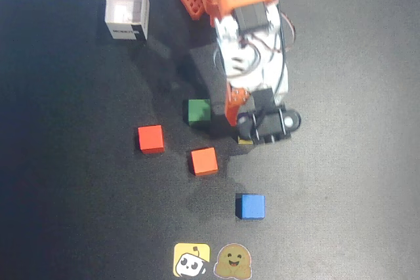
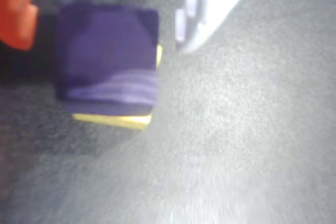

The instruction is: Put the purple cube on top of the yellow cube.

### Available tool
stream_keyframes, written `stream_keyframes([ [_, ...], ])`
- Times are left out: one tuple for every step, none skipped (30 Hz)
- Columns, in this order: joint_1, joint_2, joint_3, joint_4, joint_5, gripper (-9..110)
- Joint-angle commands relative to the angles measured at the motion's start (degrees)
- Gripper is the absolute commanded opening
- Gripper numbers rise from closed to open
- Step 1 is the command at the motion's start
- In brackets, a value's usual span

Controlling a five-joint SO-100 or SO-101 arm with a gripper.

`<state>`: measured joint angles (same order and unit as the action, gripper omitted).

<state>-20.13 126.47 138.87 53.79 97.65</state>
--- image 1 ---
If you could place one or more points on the green cube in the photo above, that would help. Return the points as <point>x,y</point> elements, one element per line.
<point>198,111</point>

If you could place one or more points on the blue cube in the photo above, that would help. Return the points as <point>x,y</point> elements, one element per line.
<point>252,207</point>

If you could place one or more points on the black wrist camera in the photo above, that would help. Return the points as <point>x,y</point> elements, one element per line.
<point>269,124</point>

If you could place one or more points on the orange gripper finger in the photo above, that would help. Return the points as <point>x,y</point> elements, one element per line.
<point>234,106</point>

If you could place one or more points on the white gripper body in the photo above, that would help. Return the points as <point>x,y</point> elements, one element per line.
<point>270,124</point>

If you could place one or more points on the hugging face emoji sticker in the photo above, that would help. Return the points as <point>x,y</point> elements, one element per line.
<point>233,261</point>

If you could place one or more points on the yellow cube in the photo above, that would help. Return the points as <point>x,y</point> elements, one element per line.
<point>245,142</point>

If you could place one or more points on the yellow robot sticker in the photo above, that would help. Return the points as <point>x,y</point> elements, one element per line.
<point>192,260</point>

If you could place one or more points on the orange cube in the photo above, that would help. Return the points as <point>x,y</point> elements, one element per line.
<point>203,161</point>

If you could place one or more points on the black table mat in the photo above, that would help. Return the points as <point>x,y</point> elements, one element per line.
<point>328,129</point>

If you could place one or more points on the red cube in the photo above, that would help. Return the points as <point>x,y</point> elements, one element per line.
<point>151,138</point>

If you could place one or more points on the white open cardboard box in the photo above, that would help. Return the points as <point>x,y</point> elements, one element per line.
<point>126,8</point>

